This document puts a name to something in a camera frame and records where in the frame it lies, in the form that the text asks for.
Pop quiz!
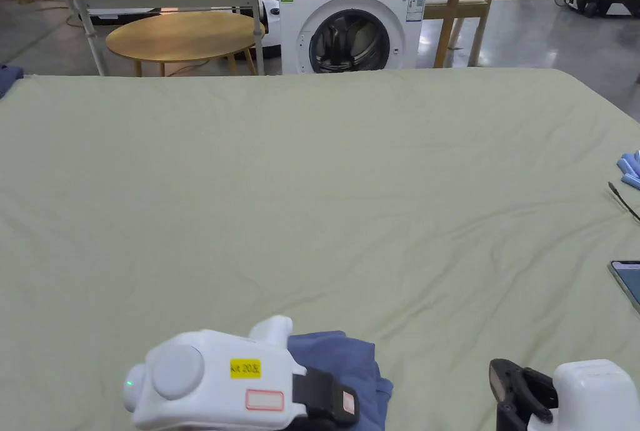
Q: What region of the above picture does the dark blue cloth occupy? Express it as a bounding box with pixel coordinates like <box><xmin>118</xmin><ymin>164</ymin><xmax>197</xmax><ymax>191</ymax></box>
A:
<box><xmin>0</xmin><ymin>64</ymin><xmax>24</xmax><ymax>99</ymax></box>

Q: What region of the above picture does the bed with pale green sheet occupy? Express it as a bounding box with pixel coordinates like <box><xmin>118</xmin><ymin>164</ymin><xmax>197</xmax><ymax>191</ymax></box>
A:
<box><xmin>0</xmin><ymin>68</ymin><xmax>640</xmax><ymax>431</ymax></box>

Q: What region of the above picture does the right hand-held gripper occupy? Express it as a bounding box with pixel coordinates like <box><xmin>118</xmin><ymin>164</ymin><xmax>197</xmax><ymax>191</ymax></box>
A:
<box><xmin>489</xmin><ymin>358</ymin><xmax>640</xmax><ymax>431</ymax></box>

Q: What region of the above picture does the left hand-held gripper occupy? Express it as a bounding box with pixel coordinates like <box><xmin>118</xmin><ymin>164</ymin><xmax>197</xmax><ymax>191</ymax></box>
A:
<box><xmin>123</xmin><ymin>315</ymin><xmax>361</xmax><ymax>431</ymax></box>

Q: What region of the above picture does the smartphone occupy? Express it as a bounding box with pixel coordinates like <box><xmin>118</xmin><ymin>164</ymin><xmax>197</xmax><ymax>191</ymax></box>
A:
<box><xmin>607</xmin><ymin>260</ymin><xmax>640</xmax><ymax>315</ymax></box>

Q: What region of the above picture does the dark blue shirt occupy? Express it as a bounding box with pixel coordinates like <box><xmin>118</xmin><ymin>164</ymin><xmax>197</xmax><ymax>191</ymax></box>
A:
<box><xmin>286</xmin><ymin>330</ymin><xmax>396</xmax><ymax>431</ymax></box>

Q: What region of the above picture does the white washing machine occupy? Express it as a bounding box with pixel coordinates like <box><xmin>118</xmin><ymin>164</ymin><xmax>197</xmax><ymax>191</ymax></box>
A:
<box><xmin>277</xmin><ymin>0</ymin><xmax>432</xmax><ymax>76</ymax></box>

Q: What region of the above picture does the light blue glove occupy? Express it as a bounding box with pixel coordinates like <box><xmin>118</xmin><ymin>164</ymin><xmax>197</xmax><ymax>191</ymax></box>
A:
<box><xmin>616</xmin><ymin>150</ymin><xmax>640</xmax><ymax>190</ymax></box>

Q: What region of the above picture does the round wooden table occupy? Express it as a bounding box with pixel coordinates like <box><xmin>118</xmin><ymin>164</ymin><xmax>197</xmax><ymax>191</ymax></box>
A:
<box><xmin>104</xmin><ymin>10</ymin><xmax>266</xmax><ymax>77</ymax></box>

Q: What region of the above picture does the black cable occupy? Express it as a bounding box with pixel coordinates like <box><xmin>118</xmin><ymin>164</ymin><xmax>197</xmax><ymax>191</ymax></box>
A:
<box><xmin>607</xmin><ymin>181</ymin><xmax>640</xmax><ymax>225</ymax></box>

